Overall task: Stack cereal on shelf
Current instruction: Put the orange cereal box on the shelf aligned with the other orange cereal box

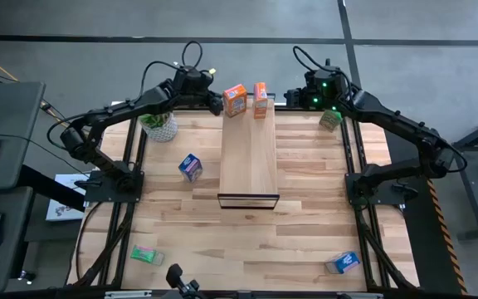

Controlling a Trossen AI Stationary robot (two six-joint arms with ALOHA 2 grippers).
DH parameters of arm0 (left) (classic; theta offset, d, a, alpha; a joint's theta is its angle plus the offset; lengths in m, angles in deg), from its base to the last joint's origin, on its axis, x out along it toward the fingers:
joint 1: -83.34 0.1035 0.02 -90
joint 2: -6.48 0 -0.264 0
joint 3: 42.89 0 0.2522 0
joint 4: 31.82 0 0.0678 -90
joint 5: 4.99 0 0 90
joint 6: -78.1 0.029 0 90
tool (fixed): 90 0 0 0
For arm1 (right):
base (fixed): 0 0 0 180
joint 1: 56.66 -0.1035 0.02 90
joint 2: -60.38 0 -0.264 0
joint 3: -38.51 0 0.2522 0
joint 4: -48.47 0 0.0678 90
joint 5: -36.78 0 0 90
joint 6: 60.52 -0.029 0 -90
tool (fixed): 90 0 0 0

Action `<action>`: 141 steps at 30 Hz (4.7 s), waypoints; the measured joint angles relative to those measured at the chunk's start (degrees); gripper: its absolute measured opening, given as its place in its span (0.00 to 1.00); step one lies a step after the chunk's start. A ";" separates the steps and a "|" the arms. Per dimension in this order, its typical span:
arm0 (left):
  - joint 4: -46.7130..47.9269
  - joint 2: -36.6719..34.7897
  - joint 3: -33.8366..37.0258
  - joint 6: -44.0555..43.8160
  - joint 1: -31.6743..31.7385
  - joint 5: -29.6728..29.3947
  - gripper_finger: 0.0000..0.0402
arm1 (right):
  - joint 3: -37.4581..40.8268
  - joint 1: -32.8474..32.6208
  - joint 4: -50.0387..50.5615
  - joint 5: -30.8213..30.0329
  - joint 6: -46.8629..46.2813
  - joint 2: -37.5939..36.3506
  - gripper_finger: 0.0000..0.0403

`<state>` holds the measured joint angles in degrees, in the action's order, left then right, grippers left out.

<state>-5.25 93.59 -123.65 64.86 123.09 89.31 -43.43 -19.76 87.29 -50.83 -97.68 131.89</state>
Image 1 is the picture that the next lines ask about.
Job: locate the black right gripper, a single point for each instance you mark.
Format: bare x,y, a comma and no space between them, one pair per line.
309,97

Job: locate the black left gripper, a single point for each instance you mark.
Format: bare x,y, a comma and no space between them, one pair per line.
206,95

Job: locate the orange cereal box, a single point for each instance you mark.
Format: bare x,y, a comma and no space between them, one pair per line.
260,101
235,101

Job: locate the green cereal box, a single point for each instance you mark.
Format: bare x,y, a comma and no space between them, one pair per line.
330,121
143,253

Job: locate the blue cereal box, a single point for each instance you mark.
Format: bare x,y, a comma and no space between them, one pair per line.
344,261
190,168

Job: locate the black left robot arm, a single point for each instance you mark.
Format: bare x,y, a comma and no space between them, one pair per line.
131,106

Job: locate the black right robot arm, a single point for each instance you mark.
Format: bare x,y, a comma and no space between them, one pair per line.
388,114

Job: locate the yellow tag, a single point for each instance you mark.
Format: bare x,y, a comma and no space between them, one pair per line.
212,71

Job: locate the succulent in white patterned pot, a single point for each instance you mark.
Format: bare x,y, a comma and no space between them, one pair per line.
160,130

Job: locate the white printed flat box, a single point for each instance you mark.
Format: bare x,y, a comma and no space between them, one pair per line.
62,207

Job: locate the black desk leg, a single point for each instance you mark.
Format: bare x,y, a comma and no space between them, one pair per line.
48,187

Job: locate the black mat with hazard stripe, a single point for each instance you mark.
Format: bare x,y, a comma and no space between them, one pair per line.
425,249

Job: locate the grey desk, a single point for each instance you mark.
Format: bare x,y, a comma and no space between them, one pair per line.
6,116

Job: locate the small metal caster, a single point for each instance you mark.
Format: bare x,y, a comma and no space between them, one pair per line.
26,277

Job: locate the wooden shelf with black frame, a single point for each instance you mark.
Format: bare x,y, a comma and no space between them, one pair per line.
249,166

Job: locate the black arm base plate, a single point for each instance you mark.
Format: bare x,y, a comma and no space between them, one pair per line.
388,197
98,193

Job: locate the silver metal bracket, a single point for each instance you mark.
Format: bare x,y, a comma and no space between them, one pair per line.
127,294
359,295

